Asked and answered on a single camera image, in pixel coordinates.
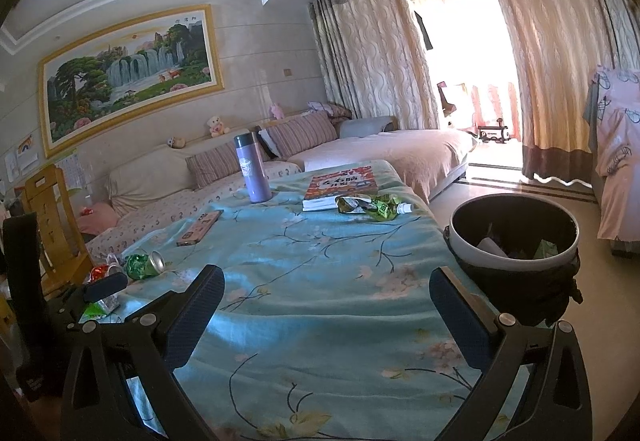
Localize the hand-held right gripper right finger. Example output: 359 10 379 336
429 266 594 441

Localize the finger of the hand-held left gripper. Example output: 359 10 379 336
46 273 129 323

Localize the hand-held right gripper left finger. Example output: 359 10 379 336
60 264 226 441

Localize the green white snack packet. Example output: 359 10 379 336
81 296 122 323

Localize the white bin with black bag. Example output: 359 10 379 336
443 194 584 328

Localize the crushed red can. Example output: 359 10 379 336
88 263 124 285

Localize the crushed green can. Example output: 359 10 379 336
123 251 166 281

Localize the wooden chair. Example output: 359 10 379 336
22 164 96 298

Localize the pink round cushion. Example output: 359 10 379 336
77 202 120 235

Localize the flat brown box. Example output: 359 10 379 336
175 210 225 247

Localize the teal floral tablecloth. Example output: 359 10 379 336
80 158 532 441

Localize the crumpled green yellow wrapper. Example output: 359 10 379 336
367 194 401 222

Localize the small striped cushion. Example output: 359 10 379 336
185 144 251 190

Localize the dark olive wrapper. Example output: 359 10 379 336
335 194 374 215

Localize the purple thermos bottle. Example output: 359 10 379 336
233 132 273 203

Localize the beige sofa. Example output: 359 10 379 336
84 114 479 263

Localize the orange book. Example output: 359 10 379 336
302 165 380 212

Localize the toy ride-on car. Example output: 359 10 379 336
477 124 516 143

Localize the white plush bear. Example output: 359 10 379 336
206 115 231 138

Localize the framed landscape painting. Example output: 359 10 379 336
37 4 225 160

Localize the large striped cushion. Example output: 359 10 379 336
257 112 339 160

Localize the grey pillow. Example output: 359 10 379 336
335 117 399 140

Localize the balcony chair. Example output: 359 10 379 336
437 81 469 128

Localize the pink printed quilt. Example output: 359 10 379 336
581 65 640 253

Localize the beige patterned curtain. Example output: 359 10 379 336
307 0 442 133
465 0 622 187

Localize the wall calendar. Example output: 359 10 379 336
54 151 91 192

